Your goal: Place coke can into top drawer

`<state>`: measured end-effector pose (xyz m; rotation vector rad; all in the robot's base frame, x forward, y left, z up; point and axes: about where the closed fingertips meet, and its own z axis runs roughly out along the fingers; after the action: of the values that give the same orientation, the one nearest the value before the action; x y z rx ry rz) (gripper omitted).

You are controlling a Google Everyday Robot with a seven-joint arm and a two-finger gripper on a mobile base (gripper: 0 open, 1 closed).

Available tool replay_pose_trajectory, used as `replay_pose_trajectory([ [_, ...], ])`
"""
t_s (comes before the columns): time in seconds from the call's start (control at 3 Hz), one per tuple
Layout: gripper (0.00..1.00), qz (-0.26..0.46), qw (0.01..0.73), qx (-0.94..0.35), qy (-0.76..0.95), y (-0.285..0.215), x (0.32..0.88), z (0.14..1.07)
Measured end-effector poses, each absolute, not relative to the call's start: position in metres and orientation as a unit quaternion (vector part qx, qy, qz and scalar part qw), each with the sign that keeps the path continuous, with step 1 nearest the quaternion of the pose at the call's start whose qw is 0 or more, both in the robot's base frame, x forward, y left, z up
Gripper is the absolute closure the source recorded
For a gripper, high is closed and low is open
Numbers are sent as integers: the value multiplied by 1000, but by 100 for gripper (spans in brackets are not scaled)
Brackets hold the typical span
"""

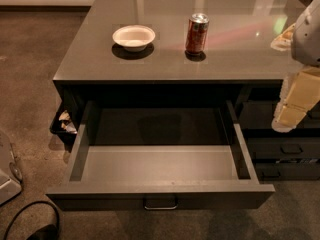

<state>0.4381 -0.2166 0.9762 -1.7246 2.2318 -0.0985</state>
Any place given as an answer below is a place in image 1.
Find closed grey lower drawers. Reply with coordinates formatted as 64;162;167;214
239;101;320;180

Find black cable on floor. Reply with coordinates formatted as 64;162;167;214
2;200;62;240

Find grey counter cabinet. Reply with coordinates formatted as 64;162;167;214
53;0;319;180

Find metal drawer handle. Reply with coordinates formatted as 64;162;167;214
143;195;178;211

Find black bin with trash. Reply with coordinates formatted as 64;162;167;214
49;104;76;145

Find open grey top drawer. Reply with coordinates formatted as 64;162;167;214
47;102;275;211

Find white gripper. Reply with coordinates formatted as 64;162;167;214
270;0;320;133

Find red coke can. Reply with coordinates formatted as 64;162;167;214
185;13;209;54

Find white paper bowl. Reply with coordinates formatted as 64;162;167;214
112;25;156;52

